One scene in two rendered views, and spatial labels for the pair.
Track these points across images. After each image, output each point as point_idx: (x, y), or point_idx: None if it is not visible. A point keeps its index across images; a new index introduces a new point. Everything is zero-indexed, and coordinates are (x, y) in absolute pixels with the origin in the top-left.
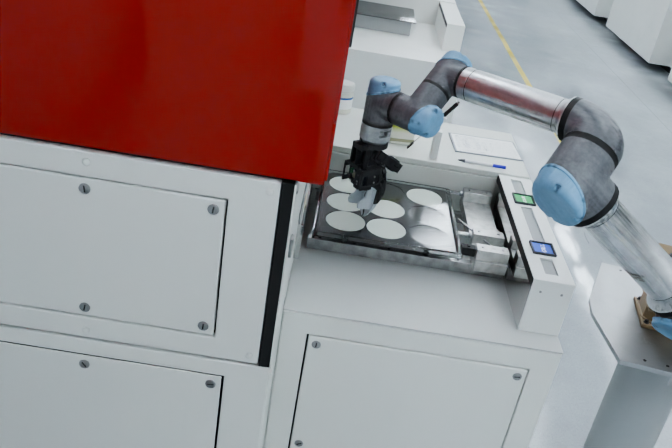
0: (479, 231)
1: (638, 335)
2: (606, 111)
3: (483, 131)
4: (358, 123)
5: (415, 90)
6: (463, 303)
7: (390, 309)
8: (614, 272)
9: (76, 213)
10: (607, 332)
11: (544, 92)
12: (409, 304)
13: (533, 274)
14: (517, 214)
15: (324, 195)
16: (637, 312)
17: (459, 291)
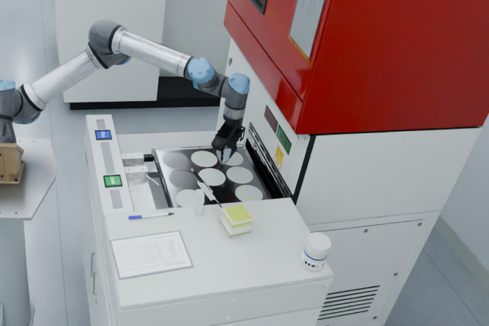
0: (142, 167)
1: (29, 156)
2: (102, 23)
3: (156, 293)
4: (281, 244)
5: (217, 73)
6: (142, 153)
7: (182, 140)
8: (23, 209)
9: None
10: (51, 154)
11: (138, 36)
12: (173, 145)
13: (111, 116)
14: (118, 163)
15: (255, 176)
16: (22, 172)
17: None
